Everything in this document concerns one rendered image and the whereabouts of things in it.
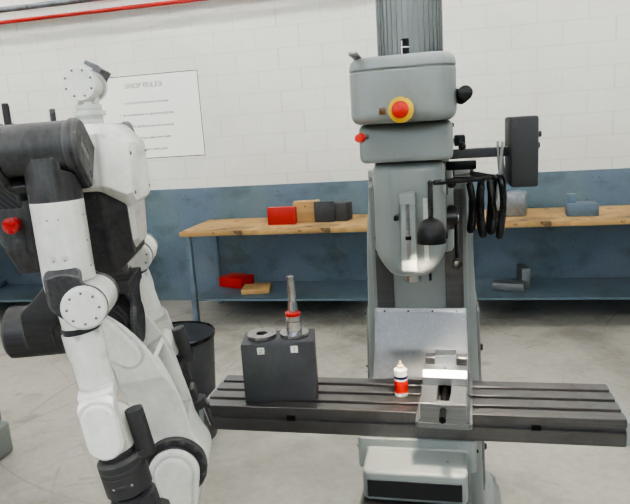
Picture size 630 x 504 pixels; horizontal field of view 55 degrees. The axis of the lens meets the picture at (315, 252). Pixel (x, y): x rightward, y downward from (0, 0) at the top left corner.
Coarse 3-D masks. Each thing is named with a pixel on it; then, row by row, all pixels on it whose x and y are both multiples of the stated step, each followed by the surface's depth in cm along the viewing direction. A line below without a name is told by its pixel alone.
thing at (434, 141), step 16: (368, 128) 158; (384, 128) 157; (400, 128) 156; (416, 128) 155; (432, 128) 155; (448, 128) 154; (368, 144) 159; (384, 144) 158; (400, 144) 157; (416, 144) 156; (432, 144) 155; (448, 144) 155; (368, 160) 160; (384, 160) 159; (400, 160) 158; (416, 160) 158
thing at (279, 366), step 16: (256, 336) 184; (272, 336) 184; (288, 336) 183; (304, 336) 184; (256, 352) 182; (272, 352) 182; (288, 352) 182; (304, 352) 182; (256, 368) 183; (272, 368) 183; (288, 368) 183; (304, 368) 183; (256, 384) 184; (272, 384) 184; (288, 384) 184; (304, 384) 184; (256, 400) 185; (272, 400) 185; (288, 400) 185
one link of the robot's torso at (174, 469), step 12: (156, 456) 133; (168, 456) 133; (180, 456) 133; (192, 456) 134; (156, 468) 133; (168, 468) 132; (180, 468) 133; (192, 468) 134; (156, 480) 133; (168, 480) 133; (180, 480) 133; (192, 480) 134; (168, 492) 134; (180, 492) 134; (192, 492) 135
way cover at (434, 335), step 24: (384, 312) 218; (408, 312) 216; (432, 312) 214; (456, 312) 212; (384, 336) 216; (408, 336) 214; (432, 336) 212; (456, 336) 210; (384, 360) 212; (408, 360) 210
